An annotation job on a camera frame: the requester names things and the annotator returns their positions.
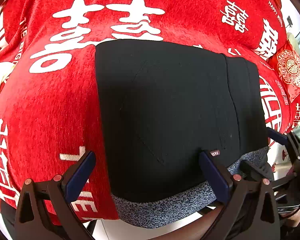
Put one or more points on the red blanket with white characters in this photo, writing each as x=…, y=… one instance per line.
x=49, y=110

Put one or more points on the black pants with grey lining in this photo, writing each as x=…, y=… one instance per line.
x=162, y=104

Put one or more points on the red embroidered cushion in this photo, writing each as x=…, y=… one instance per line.
x=286, y=62

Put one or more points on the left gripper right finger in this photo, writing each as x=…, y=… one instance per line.
x=249, y=210

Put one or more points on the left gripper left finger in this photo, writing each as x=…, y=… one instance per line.
x=44, y=210

